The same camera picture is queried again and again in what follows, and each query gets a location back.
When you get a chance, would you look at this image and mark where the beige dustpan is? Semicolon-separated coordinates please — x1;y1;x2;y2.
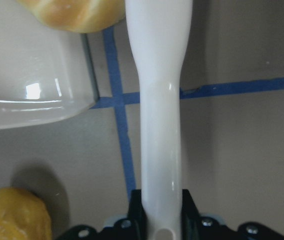
0;0;98;129

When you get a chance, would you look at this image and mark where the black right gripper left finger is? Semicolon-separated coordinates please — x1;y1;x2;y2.
127;189;146;225

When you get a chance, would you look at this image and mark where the white hand brush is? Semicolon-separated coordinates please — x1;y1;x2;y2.
125;0;193;240

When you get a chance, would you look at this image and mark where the yellow toy bread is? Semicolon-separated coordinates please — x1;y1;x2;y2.
0;187;53;240

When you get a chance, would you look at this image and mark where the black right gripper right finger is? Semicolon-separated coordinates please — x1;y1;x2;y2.
181;189;199;223

